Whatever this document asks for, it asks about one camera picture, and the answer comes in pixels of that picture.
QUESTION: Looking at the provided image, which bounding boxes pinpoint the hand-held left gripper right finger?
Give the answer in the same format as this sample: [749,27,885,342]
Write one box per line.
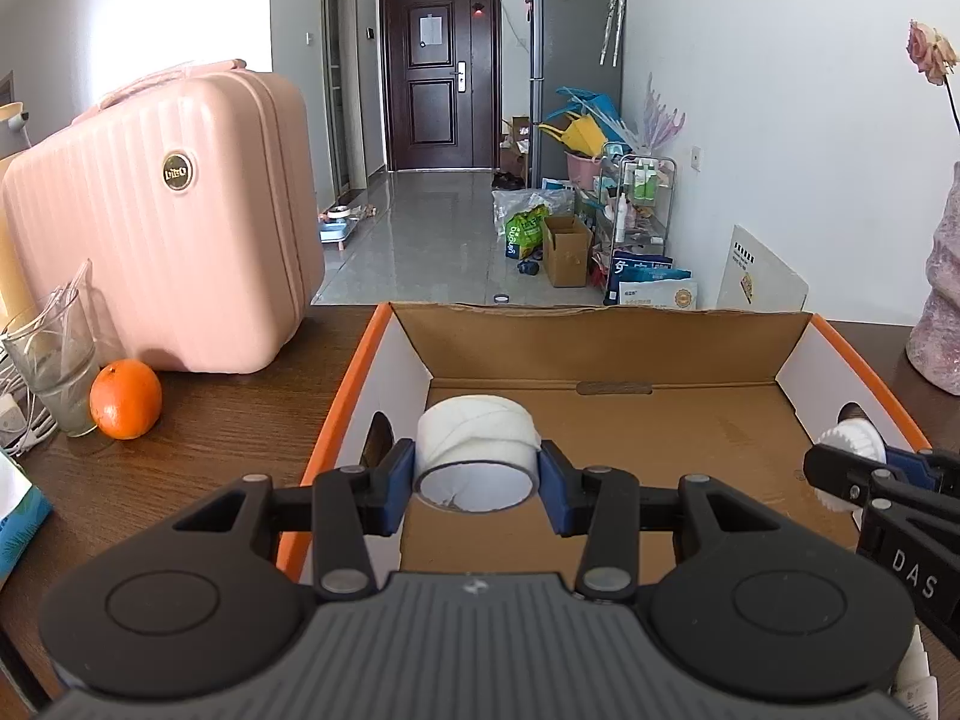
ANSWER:
[538,439,788,604]

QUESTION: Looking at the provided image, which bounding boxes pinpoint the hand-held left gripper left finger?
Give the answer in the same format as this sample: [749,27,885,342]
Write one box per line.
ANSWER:
[171,439,417,602]

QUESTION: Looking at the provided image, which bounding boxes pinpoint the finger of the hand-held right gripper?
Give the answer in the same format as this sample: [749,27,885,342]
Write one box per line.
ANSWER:
[802,442,892,512]
[883,447,960,497]

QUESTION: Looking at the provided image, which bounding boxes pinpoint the white ribbed plastic wheel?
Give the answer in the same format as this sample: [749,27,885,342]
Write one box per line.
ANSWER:
[816,424,887,517]

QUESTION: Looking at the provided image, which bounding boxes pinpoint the white tape roll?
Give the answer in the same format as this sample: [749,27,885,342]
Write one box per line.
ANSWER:
[415,394,542,515]

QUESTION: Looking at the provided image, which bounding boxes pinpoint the orange-rimmed cardboard box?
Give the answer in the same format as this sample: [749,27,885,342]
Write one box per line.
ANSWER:
[276,302,931,587]

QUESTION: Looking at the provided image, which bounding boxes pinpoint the white paper tag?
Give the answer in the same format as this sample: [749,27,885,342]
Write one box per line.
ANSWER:
[892,626,942,720]

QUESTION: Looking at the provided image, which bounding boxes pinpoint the pink textured vase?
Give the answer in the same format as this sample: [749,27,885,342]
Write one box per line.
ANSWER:
[906,161,960,395]

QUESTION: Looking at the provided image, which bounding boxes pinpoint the white leaning board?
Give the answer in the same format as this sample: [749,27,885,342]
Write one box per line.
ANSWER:
[716,225,809,311]

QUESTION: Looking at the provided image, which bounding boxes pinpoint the blue and white packet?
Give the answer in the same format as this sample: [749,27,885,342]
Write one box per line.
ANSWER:
[604,253,698,310]

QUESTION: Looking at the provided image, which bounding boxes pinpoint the small brown cardboard box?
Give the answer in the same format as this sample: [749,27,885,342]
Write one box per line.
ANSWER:
[541,214,593,287]

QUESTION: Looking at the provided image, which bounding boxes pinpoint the green printed bag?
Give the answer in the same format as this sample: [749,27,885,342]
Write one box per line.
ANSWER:
[504,204,552,260]

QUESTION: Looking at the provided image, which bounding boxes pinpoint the pet bowl stand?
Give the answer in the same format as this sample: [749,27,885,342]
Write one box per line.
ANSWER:
[319,204,376,248]

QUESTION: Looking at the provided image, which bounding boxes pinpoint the orange fruit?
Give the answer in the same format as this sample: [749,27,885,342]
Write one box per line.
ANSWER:
[89,360,163,441]

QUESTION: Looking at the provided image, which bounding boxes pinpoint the clear plastic bag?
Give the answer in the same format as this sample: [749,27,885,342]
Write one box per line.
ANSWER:
[493,187,575,237]

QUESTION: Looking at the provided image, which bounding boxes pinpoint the pink bucket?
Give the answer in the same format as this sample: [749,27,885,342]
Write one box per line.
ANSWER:
[564,150,608,190]

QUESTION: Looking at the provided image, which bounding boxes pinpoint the pink hard-shell suitcase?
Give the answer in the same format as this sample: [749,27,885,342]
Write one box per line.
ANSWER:
[1,58,326,376]

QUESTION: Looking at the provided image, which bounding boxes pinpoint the clear drinking glass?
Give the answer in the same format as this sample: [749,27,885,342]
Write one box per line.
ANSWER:
[1,261,102,437]

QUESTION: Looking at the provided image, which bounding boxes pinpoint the yellow bag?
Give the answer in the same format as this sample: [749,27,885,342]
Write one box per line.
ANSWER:
[541,112,607,155]

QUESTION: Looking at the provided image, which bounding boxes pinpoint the blue tissue packet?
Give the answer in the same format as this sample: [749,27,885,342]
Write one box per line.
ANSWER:
[0,454,55,590]

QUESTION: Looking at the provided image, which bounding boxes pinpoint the lilac plastic hangers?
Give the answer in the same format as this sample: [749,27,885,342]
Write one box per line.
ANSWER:
[641,73,687,155]

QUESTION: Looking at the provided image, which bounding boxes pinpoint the dark brown door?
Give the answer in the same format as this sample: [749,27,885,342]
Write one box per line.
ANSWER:
[379,0,502,172]

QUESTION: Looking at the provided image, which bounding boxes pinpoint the small dried pink rose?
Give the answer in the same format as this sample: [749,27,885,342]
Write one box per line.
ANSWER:
[906,19,960,140]

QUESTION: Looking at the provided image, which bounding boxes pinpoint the grey refrigerator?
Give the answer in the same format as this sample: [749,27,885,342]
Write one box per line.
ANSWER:
[529,0,625,188]

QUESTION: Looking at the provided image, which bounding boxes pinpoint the white folded umbrella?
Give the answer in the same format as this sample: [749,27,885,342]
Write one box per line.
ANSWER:
[600,0,628,67]

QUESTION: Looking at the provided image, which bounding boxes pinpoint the metal wire rack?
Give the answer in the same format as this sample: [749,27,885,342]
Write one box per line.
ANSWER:
[596,155,677,293]

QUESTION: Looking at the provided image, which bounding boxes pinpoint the white cables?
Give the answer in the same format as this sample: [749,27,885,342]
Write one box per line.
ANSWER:
[0,360,59,460]

